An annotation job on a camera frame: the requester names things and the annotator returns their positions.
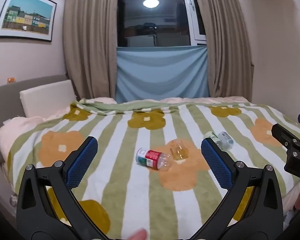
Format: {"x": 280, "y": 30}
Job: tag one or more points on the small white object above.
{"x": 13, "y": 200}

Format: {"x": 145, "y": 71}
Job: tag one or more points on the light blue cloth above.
{"x": 162, "y": 75}

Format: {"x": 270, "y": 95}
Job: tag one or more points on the striped floral blanket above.
{"x": 130, "y": 192}

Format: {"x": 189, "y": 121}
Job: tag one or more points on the clear amber glass cup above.
{"x": 179, "y": 150}

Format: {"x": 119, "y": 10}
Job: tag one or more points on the beige curtain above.
{"x": 90, "y": 42}
{"x": 225, "y": 42}

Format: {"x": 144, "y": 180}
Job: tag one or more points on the framed picture of houses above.
{"x": 27, "y": 15}

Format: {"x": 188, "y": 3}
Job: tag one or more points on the person's left hand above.
{"x": 138, "y": 235}

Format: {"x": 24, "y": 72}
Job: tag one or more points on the small white plastic bottle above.
{"x": 225, "y": 140}

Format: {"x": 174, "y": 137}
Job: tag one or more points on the clear bottle red green label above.
{"x": 152, "y": 158}

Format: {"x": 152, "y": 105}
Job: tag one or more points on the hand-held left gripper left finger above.
{"x": 82, "y": 165}

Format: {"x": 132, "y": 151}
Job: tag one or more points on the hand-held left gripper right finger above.
{"x": 216, "y": 165}

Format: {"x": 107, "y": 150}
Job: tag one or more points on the small orange object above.
{"x": 11, "y": 80}

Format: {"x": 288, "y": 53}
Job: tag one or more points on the white pillow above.
{"x": 46, "y": 97}

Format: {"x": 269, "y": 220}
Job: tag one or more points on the grey bed headboard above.
{"x": 5, "y": 100}

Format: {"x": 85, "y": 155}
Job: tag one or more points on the window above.
{"x": 152, "y": 25}

